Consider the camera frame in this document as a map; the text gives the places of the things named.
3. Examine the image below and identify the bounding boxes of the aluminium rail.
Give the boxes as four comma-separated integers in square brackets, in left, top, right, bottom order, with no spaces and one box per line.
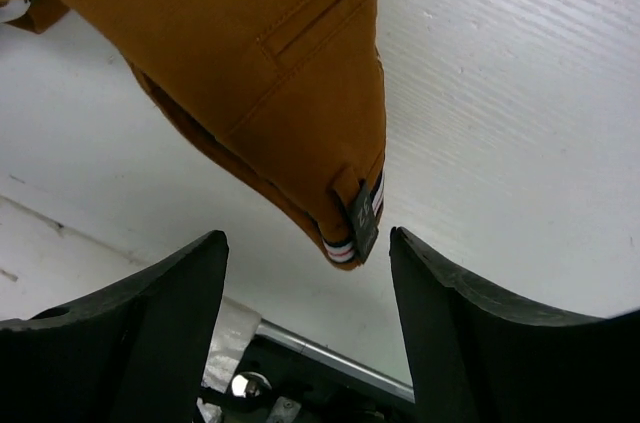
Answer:
[255,319,415,404]

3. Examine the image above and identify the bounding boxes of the brown trousers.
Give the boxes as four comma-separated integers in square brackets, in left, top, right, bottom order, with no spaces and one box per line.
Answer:
[1,0,386,270]

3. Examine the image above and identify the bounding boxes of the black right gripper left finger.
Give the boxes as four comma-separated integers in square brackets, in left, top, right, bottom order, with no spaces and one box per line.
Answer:
[1,231,229,422]

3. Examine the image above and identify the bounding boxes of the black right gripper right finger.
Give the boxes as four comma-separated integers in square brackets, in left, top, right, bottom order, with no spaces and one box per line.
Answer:
[390,227,639,422]

